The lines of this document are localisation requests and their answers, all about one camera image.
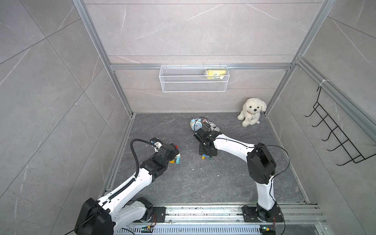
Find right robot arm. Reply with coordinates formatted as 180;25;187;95
194;128;285;223

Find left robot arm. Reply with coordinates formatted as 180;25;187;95
73;138;180;235

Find blue alarm clock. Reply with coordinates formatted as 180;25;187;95
190;117;203;131

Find white plush dog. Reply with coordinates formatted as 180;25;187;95
238;98;267;127

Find yellow sponge in basket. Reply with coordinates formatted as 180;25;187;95
204;70;227;80

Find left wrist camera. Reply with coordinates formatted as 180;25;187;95
150;138;164;149

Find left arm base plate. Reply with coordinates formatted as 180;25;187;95
142;206;166;223

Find white wire mesh basket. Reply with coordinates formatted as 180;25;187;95
159;65;230;93

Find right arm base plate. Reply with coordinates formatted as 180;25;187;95
241;205;284;223

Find aluminium mounting rail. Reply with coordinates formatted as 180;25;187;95
79;204;327;227

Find black wire hook rack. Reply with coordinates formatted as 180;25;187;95
305;86;376;166

